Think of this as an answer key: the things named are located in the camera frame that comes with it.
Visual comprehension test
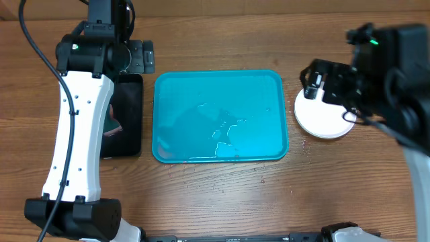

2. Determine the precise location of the white plate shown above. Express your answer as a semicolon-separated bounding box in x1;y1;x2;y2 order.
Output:
294;89;357;139

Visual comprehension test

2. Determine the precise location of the green and pink sponge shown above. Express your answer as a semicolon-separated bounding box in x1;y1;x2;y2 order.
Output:
103;104;122;136

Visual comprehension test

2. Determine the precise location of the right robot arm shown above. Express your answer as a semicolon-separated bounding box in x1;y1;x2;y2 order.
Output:
300;23;429;241

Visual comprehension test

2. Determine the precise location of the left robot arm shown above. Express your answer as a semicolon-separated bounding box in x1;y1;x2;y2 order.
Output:
24;34;155;241

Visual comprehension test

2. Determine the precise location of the black plastic tray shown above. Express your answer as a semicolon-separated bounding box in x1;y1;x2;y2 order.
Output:
100;75;144;159

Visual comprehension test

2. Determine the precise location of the teal plastic tray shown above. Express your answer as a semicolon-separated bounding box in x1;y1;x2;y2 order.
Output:
152;69;289;163

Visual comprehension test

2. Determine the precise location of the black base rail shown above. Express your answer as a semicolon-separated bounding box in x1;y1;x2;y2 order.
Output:
143;232;326;242

